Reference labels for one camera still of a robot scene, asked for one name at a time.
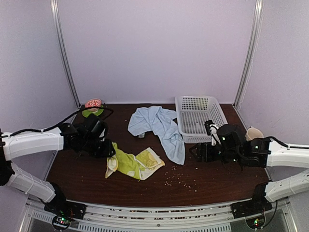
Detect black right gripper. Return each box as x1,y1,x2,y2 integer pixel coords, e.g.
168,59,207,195
189,142,242,164

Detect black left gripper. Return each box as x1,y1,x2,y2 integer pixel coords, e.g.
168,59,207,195
82,135,115,158

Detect green patterned towel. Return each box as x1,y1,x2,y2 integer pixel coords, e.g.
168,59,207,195
105,143,165,180

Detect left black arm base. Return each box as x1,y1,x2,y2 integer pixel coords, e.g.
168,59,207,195
42,182,86,219

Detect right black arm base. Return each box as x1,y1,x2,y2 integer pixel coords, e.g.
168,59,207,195
230,183,272,219

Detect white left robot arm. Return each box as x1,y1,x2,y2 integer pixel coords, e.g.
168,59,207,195
0,114,115,215

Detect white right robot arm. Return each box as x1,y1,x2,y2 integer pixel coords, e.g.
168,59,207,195
189,120,309,214

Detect green plate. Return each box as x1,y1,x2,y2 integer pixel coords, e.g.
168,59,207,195
82,104,104,118

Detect red patterned bowl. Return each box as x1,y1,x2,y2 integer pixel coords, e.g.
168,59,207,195
85,98,102,110

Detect white plastic basket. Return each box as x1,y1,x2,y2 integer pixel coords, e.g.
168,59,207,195
175,95,227,144

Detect light blue towel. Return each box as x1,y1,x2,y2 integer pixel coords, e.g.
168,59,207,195
127,106,185,165

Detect beige patterned mug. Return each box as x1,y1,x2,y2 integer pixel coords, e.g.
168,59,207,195
245,127,264,141

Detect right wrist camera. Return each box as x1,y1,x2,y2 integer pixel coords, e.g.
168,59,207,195
204,120,220,146

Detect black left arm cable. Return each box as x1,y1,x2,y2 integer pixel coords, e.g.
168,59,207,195
9,105,114,136

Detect aluminium front rail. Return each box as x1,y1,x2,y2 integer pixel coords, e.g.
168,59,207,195
20,190,299,232

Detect right aluminium frame post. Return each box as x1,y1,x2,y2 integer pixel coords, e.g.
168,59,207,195
234,0,264,110

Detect aluminium frame post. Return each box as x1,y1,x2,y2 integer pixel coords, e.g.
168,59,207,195
50,0,81,108
234,0,264,110

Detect left aluminium frame post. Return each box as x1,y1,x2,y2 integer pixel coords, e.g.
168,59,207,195
50,0,81,108

